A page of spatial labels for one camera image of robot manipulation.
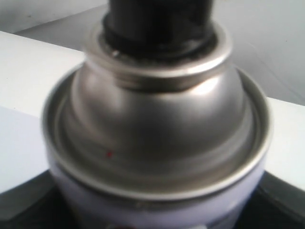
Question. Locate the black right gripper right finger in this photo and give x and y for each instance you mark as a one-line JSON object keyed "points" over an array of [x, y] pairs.
{"points": [[274, 204]]}

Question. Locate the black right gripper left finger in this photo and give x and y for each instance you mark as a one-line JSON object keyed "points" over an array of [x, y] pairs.
{"points": [[35, 204]]}

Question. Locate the white dotted spray paint can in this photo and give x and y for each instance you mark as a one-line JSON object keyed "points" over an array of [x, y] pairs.
{"points": [[157, 129]]}

